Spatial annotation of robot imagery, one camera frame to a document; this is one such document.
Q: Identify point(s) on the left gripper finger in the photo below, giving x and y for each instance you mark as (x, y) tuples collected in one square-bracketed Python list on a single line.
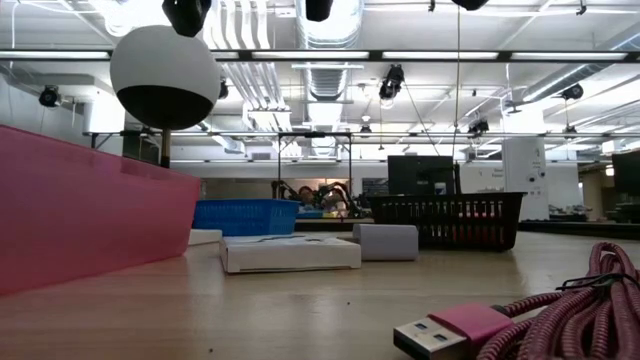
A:
[(319, 9), (185, 15)]

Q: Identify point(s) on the white printed cardboard box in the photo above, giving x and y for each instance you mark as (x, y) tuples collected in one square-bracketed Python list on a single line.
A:
[(205, 236), (290, 255)]

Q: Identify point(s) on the pink plastic bin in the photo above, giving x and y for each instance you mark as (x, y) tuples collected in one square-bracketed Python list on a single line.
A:
[(75, 215)]

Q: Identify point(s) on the small lavender box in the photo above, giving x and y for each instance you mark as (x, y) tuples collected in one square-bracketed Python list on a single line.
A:
[(387, 242)]

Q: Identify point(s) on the black ceiling spotlight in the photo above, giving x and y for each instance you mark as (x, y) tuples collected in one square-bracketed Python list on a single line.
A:
[(478, 127), (49, 96), (572, 92), (391, 82), (223, 90)]

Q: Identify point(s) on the black monitor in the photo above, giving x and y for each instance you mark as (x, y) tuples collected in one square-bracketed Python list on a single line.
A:
[(420, 175), (627, 175)]

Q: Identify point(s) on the white pillar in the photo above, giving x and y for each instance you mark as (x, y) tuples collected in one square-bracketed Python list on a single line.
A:
[(525, 175)]

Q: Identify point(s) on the person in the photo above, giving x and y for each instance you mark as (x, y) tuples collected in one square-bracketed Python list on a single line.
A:
[(306, 195)]

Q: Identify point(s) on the background robot arms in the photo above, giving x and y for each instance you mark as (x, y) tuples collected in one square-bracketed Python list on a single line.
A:
[(340, 197)]

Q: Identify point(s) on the black plastic basket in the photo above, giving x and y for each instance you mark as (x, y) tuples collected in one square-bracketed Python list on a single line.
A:
[(445, 199)]

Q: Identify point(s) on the blue plastic basket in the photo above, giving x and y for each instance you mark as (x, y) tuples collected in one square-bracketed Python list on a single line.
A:
[(245, 217)]

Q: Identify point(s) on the overhead frame bar with lights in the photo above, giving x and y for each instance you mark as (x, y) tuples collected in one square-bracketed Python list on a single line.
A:
[(375, 55)]

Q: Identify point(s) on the black background gantry frame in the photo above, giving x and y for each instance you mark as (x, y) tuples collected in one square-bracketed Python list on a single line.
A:
[(315, 134)]

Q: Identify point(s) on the black aluminium table frame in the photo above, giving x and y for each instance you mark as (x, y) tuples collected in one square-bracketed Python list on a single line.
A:
[(575, 230)]

